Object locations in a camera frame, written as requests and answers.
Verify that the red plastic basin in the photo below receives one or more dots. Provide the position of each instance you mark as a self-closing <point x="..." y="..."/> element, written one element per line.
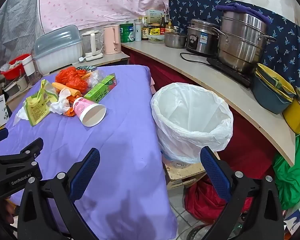
<point x="11" y="73"/>

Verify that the blue and white box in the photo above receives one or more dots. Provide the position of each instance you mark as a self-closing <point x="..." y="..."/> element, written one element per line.
<point x="296" y="217"/>

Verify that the pale blue bottle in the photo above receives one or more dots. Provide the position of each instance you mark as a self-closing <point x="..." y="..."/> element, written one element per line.
<point x="138" y="32"/>

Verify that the large steel steamer pot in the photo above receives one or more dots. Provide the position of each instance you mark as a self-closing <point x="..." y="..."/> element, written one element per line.
<point x="240" y="45"/>

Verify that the slim soy sauce bottle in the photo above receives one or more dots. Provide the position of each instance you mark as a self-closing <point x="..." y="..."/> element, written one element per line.
<point x="162" y="26"/>

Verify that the purple cloth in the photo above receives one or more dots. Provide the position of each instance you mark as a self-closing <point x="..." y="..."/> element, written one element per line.
<point x="250" y="11"/>

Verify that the red plastic bag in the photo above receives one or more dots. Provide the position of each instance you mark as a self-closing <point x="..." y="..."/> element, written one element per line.
<point x="70" y="77"/>

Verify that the clear food container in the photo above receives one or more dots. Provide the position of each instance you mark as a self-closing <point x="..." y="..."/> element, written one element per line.
<point x="156" y="38"/>

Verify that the orange foam net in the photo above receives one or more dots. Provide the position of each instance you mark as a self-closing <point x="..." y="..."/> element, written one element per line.
<point x="60" y="86"/>

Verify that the white plastic bag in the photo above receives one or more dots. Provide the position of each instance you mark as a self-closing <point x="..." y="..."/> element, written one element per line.
<point x="190" y="130"/>

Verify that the orange printed wrapper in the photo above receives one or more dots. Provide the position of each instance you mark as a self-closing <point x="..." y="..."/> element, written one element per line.
<point x="70" y="111"/>

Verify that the amber pump bottle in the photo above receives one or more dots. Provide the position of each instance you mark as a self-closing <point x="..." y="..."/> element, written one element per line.
<point x="169" y="27"/>

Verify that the white portable blender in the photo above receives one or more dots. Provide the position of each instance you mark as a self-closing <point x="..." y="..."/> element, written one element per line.
<point x="28" y="66"/>

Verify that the dark red curtain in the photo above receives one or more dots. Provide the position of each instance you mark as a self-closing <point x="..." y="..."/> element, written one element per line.
<point x="247" y="150"/>

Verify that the white power plug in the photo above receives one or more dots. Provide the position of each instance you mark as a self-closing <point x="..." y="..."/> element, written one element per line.
<point x="82" y="59"/>

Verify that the yellow pot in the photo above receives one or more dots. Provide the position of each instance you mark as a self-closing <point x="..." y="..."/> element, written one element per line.
<point x="296" y="118"/>

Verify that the white tissue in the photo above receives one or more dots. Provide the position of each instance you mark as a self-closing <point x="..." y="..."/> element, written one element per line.
<point x="62" y="102"/>
<point x="20" y="115"/>

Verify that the green and white milk carton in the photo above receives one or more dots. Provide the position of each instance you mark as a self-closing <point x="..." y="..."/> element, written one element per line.
<point x="87" y="68"/>

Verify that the pink dotted curtain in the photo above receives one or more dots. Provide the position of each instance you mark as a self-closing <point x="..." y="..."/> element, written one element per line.
<point x="102" y="0"/>

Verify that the green can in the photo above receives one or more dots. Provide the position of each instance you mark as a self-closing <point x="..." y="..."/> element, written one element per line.
<point x="127" y="33"/>

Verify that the clear plastic bag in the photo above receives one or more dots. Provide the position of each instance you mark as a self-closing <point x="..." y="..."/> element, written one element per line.
<point x="95" y="78"/>

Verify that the black induction cooker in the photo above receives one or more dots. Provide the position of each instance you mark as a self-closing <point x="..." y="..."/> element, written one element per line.
<point x="237" y="77"/>

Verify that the steel rice cooker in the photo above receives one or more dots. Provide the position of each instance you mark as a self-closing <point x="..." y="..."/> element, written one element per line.
<point x="201" y="41"/>

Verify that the green carton box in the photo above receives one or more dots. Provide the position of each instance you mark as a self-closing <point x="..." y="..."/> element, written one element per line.
<point x="100" y="90"/>

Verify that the beige counter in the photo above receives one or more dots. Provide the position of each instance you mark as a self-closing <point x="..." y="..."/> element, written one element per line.
<point x="190" y="72"/>

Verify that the jar with yellow label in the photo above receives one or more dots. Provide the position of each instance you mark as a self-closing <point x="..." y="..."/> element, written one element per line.
<point x="155" y="30"/>

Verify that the blue bowl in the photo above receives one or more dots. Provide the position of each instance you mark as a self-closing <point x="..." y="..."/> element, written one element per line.
<point x="267" y="97"/>

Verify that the wooden stool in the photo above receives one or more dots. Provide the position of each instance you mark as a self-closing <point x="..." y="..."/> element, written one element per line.
<point x="185" y="173"/>

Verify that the green snack bag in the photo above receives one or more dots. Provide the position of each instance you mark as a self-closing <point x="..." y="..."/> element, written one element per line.
<point x="36" y="105"/>

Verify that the white dish rack with lid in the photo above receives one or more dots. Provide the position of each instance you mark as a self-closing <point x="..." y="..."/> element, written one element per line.
<point x="57" y="55"/>

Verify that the purple tablecloth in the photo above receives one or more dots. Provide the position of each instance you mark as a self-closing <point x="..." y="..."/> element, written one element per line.
<point x="115" y="135"/>

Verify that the white and green box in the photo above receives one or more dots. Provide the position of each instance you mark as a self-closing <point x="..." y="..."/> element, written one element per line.
<point x="155" y="16"/>

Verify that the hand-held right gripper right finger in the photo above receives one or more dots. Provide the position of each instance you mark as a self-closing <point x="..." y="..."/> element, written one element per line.
<point x="215" y="172"/>

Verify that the pink paper cup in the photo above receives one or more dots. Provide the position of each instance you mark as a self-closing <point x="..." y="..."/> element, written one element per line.
<point x="90" y="112"/>

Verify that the grey patterned sheet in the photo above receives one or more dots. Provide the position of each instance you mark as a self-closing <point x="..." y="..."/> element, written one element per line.
<point x="15" y="30"/>

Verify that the navy patterned cloth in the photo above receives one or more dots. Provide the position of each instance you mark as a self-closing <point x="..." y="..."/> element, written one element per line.
<point x="285" y="50"/>

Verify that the dark sauce bottle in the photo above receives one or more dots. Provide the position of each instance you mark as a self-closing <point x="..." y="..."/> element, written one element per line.
<point x="145" y="31"/>

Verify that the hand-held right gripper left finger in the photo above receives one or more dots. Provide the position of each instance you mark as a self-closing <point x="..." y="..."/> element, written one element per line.
<point x="85" y="172"/>

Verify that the pink electric kettle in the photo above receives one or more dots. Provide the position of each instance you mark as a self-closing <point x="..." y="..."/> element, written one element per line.
<point x="111" y="40"/>

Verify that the white rectangular container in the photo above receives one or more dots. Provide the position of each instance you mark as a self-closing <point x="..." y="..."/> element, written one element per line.
<point x="15" y="86"/>

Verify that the small steel pot with lid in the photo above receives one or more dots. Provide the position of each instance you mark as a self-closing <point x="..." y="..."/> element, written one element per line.
<point x="175" y="40"/>

